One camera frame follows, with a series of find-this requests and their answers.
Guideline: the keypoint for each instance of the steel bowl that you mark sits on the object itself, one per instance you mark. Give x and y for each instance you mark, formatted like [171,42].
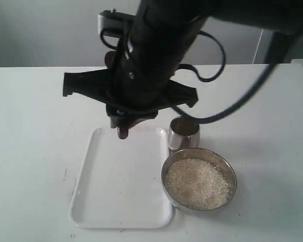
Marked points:
[206,155]

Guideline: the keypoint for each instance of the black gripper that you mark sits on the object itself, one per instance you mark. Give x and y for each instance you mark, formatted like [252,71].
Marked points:
[142,90]

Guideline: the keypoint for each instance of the dark vertical post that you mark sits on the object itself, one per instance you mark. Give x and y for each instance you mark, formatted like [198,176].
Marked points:
[279,46]

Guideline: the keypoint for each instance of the small steel cup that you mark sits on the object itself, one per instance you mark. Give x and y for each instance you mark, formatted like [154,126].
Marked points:
[183,133]

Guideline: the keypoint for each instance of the beige granular powder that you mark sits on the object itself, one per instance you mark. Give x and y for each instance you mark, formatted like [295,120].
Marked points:
[196,184]

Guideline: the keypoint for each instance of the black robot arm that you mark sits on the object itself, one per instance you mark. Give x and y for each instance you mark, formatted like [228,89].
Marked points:
[163,31]

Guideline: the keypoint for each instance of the white rectangular plastic tray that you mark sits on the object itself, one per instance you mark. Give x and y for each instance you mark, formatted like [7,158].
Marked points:
[119,184]

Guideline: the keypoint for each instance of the brown wooden spoon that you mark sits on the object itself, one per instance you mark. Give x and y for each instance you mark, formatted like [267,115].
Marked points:
[122,132]

